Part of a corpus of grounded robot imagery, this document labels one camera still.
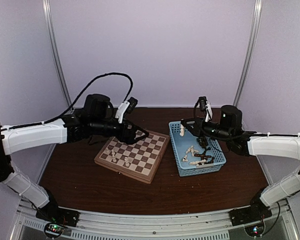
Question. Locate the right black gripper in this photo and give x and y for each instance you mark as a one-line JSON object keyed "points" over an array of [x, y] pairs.
{"points": [[198, 129]]}

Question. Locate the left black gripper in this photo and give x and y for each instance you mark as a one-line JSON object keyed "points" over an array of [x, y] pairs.
{"points": [[124, 129]]}

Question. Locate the white queen chess piece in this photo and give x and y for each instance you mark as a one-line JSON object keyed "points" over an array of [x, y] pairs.
{"points": [[126, 161]]}

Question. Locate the white rook chess piece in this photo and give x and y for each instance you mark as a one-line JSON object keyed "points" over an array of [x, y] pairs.
{"points": [[107, 150]]}

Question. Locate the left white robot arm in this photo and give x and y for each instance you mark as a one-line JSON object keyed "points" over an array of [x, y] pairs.
{"points": [[22, 147]]}

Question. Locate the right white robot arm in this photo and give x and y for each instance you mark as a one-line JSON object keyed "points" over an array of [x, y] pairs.
{"points": [[266, 146]]}

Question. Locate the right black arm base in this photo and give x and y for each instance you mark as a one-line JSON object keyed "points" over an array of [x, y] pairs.
{"points": [[256, 211]]}

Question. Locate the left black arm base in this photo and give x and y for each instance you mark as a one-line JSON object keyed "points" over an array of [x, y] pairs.
{"points": [[53, 213]]}

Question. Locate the wooden folding chess board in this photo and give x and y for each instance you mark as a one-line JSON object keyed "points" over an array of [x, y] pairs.
{"points": [[144, 156]]}

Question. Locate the dark chess pieces pile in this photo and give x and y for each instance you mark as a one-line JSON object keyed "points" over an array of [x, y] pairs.
{"points": [[205, 159]]}

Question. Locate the white pawn chess piece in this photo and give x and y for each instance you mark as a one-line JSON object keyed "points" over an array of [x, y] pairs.
{"points": [[114, 158]]}

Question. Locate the white chess pieces pile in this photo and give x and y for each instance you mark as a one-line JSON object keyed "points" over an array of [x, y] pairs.
{"points": [[188, 158]]}

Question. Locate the light blue plastic basket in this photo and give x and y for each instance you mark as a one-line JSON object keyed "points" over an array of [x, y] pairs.
{"points": [[180, 144]]}

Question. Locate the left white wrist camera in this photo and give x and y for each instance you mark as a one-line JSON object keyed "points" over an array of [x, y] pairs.
{"points": [[126, 107]]}

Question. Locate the front aluminium rail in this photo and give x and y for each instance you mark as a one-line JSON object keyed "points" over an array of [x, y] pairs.
{"points": [[213, 225]]}

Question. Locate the right aluminium frame post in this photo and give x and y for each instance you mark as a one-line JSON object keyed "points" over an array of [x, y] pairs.
{"points": [[253, 35]]}

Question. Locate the aluminium frame post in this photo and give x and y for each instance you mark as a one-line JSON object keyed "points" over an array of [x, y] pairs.
{"points": [[253, 35], [55, 53]]}

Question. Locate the left aluminium frame post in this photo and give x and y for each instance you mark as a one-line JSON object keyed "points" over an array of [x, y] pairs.
{"points": [[55, 53]]}

